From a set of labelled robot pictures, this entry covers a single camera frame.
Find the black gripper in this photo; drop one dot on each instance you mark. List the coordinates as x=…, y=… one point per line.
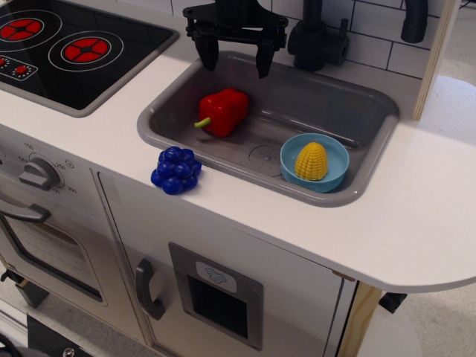
x=244, y=22

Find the yellow toy corn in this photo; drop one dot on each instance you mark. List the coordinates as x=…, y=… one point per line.
x=311, y=163

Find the grey toy sink basin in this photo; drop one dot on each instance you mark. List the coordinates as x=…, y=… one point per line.
x=286, y=103

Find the light blue bowl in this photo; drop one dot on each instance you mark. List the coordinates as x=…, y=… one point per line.
x=337, y=155

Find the red toy bell pepper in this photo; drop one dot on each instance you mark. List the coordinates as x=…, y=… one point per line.
x=220, y=113

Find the black toy faucet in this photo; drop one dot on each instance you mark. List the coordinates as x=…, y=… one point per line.
x=313, y=46

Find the blue toy grapes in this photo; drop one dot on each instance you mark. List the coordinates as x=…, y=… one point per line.
x=177, y=170

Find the black toy stovetop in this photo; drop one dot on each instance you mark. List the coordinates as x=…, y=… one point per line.
x=71, y=58

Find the grey oven knob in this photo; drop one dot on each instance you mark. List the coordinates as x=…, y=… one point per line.
x=40, y=174

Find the grey ice dispenser panel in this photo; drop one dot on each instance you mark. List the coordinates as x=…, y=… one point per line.
x=219, y=296

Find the white cabinet door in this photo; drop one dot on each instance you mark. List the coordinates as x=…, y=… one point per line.
x=300, y=296

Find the white oven door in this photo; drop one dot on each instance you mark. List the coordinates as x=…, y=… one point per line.
x=70, y=255

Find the grey oven door handle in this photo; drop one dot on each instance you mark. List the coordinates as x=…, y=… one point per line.
x=32, y=213

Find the grey cabinet door handle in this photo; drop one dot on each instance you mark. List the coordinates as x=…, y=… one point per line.
x=143, y=276

